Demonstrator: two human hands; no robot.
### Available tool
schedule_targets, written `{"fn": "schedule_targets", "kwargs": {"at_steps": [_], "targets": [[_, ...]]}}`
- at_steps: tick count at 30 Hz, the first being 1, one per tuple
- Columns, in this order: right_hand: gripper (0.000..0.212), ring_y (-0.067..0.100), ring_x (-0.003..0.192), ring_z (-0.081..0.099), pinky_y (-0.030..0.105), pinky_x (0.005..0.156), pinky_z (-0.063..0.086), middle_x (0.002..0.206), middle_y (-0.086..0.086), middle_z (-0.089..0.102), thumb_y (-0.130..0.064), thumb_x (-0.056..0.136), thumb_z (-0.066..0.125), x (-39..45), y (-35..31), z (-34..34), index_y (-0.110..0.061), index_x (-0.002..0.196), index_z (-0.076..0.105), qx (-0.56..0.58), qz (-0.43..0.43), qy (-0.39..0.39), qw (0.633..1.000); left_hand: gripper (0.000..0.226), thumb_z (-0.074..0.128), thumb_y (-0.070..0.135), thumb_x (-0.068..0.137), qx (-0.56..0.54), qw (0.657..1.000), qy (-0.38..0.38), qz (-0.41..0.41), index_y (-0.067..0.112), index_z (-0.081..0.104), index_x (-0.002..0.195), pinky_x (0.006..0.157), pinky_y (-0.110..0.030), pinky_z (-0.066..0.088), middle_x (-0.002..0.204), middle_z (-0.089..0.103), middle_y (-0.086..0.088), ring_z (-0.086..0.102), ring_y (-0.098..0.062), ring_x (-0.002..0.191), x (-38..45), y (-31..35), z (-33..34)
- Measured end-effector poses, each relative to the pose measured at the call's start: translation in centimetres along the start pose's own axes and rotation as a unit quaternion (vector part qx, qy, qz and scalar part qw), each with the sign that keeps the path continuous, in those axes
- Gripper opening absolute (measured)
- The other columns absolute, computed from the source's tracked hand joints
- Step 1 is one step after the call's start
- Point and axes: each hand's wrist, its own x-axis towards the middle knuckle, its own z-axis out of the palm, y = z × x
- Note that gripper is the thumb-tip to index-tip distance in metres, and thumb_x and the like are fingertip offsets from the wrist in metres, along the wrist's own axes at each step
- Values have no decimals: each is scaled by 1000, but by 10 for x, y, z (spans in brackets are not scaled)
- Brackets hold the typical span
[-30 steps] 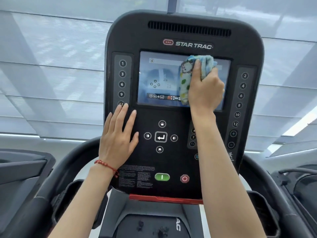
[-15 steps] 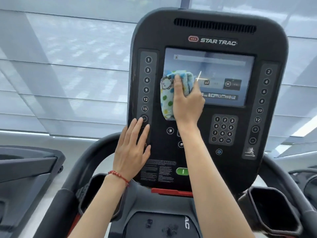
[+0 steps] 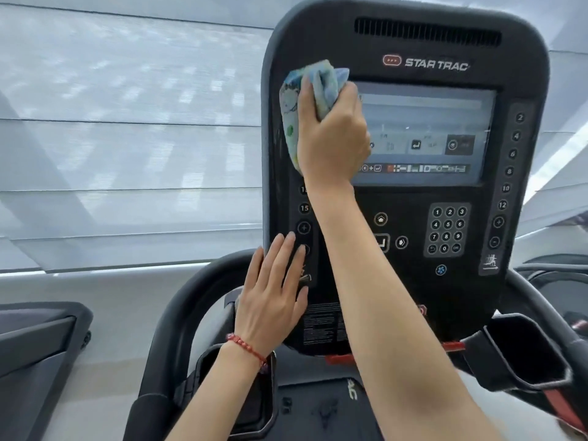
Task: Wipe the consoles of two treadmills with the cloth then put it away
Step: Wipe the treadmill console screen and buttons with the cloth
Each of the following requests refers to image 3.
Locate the person's left hand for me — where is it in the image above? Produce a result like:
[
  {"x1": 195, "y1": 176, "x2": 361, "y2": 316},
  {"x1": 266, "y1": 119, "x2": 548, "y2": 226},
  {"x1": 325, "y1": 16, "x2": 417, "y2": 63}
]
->
[{"x1": 233, "y1": 232, "x2": 309, "y2": 359}]

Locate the polka dot cleaning cloth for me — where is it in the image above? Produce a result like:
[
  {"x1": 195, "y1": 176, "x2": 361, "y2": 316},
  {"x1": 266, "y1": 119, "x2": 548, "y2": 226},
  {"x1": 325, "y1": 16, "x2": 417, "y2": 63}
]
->
[{"x1": 279, "y1": 59, "x2": 351, "y2": 176}]

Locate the red beaded bracelet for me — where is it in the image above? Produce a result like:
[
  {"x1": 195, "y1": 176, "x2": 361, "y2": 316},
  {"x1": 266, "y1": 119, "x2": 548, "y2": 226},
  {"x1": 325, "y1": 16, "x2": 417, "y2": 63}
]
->
[{"x1": 225, "y1": 333, "x2": 270, "y2": 375}]

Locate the person's left forearm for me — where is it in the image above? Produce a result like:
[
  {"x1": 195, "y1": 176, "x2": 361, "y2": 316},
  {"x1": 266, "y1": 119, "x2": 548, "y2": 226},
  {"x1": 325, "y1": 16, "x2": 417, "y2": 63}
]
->
[{"x1": 165, "y1": 342, "x2": 267, "y2": 441}]

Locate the black elliptical trainer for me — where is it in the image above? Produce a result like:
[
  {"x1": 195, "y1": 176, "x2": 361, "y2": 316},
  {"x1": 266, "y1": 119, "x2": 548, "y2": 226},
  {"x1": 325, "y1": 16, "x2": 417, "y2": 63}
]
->
[{"x1": 514, "y1": 211, "x2": 588, "y2": 336}]

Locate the grey treadmill red label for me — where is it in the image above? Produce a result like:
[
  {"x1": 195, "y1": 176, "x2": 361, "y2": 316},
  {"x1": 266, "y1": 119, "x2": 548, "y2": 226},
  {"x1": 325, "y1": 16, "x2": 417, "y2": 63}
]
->
[{"x1": 0, "y1": 301, "x2": 94, "y2": 441}]

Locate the person's right hand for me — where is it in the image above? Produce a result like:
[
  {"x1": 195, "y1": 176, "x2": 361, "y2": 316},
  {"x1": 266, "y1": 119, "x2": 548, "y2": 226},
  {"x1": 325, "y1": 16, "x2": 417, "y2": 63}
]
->
[{"x1": 296, "y1": 77, "x2": 372, "y2": 191}]

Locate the person's right forearm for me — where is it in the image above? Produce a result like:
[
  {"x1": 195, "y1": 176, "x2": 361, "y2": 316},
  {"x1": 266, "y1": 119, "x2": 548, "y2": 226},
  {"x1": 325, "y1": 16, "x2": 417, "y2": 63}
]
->
[{"x1": 305, "y1": 178, "x2": 504, "y2": 441}]

